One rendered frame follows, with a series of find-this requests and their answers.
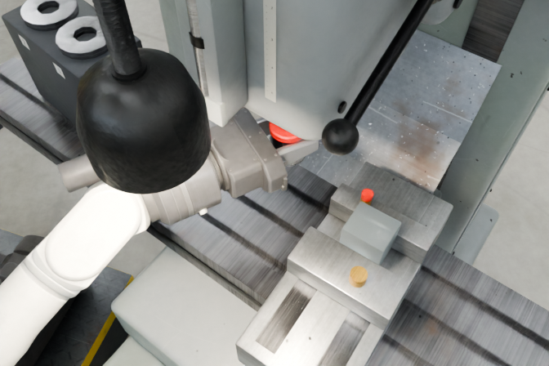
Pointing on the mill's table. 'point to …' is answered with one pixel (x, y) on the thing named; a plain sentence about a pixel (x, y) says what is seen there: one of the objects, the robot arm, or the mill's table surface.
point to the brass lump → (358, 276)
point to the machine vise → (337, 355)
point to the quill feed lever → (341, 126)
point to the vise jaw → (304, 257)
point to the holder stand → (57, 43)
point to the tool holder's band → (282, 134)
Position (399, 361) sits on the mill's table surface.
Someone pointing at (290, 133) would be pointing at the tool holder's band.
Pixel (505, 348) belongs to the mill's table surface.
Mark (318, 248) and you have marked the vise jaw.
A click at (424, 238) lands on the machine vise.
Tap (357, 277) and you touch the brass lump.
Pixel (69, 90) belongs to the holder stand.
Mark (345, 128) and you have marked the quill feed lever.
